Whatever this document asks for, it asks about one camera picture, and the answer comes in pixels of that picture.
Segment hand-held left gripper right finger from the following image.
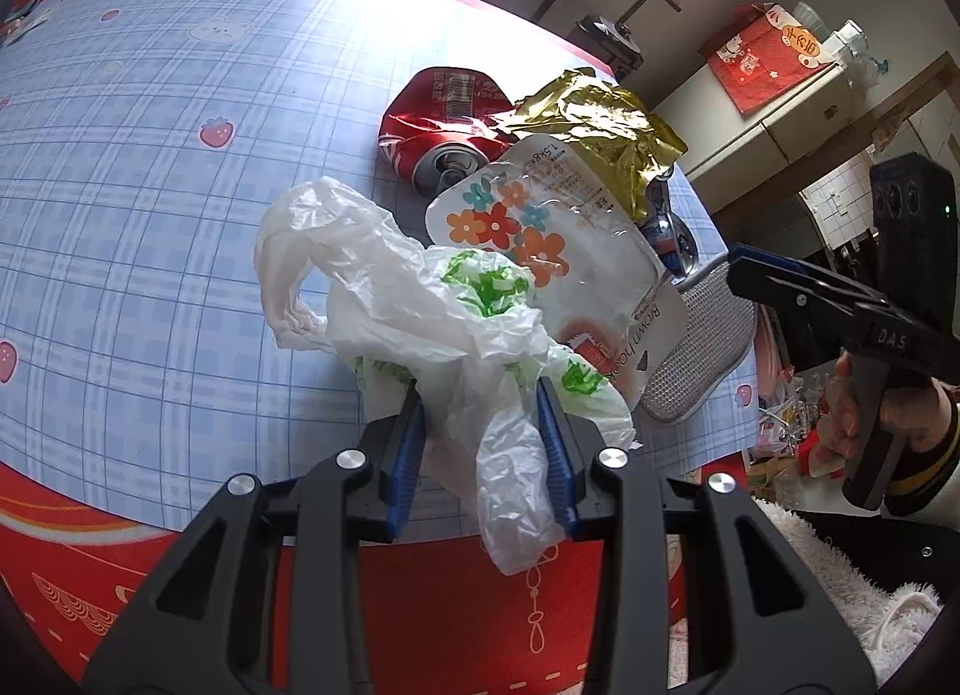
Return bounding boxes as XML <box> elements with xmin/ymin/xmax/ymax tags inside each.
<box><xmin>534</xmin><ymin>376</ymin><xmax>878</xmax><ymax>695</ymax></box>

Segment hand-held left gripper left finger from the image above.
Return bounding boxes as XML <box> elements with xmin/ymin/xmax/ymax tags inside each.
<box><xmin>82</xmin><ymin>384</ymin><xmax>430</xmax><ymax>695</ymax></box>

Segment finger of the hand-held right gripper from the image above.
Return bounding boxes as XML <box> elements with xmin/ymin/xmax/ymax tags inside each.
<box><xmin>731</xmin><ymin>243</ymin><xmax>893</xmax><ymax>310</ymax></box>
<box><xmin>726</xmin><ymin>256</ymin><xmax>882</xmax><ymax>358</ymax></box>

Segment grey mesh pad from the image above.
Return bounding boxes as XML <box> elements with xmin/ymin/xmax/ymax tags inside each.
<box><xmin>637</xmin><ymin>252</ymin><xmax>758</xmax><ymax>427</ymax></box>

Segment crushed blue can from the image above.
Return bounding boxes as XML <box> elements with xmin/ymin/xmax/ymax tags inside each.
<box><xmin>637</xmin><ymin>170</ymin><xmax>702</xmax><ymax>276</ymax></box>

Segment white plastic bag green print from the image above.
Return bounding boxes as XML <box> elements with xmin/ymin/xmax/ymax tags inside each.
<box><xmin>253</xmin><ymin>177</ymin><xmax>638</xmax><ymax>576</ymax></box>

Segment flower print plastic package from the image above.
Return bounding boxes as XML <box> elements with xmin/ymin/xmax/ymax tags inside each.
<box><xmin>425</xmin><ymin>132</ymin><xmax>687</xmax><ymax>411</ymax></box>

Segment gold foil wrapper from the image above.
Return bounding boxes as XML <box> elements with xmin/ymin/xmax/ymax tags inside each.
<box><xmin>495</xmin><ymin>68</ymin><xmax>689</xmax><ymax>223</ymax></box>

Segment crushed red soda can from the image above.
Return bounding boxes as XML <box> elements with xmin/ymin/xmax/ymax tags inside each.
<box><xmin>377</xmin><ymin>66</ymin><xmax>518</xmax><ymax>195</ymax></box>

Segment person's right forearm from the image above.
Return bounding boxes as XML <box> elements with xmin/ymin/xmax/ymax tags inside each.
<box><xmin>881</xmin><ymin>387</ymin><xmax>960</xmax><ymax>516</ymax></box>

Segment person's right hand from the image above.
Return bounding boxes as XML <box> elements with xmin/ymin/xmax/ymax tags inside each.
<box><xmin>814</xmin><ymin>354</ymin><xmax>947</xmax><ymax>465</ymax></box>

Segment pile of packaged goods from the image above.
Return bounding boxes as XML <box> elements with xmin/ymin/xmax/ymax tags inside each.
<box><xmin>754</xmin><ymin>357</ymin><xmax>848</xmax><ymax>493</ymax></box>

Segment cream refrigerator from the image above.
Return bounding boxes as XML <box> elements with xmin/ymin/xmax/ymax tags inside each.
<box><xmin>652</xmin><ymin>12</ymin><xmax>875</xmax><ymax>178</ymax></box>

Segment red fridge cover cloth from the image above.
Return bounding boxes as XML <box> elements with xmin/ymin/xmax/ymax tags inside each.
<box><xmin>697</xmin><ymin>3</ymin><xmax>841</xmax><ymax>115</ymax></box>

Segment clear plastic containers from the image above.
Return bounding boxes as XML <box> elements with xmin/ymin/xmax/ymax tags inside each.
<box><xmin>791</xmin><ymin>1</ymin><xmax>890</xmax><ymax>77</ymax></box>

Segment white fluffy garment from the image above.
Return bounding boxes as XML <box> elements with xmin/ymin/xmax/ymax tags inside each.
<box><xmin>750</xmin><ymin>496</ymin><xmax>942</xmax><ymax>666</ymax></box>

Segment black pressure cooker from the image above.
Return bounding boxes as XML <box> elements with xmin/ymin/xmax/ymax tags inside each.
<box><xmin>574</xmin><ymin>12</ymin><xmax>646</xmax><ymax>81</ymax></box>

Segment table with checked cloth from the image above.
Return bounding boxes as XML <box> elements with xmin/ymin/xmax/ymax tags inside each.
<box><xmin>0</xmin><ymin>0</ymin><xmax>758</xmax><ymax>538</ymax></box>

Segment red patterned table cover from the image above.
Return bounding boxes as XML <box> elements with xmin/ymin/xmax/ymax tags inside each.
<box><xmin>0</xmin><ymin>0</ymin><xmax>758</xmax><ymax>695</ymax></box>

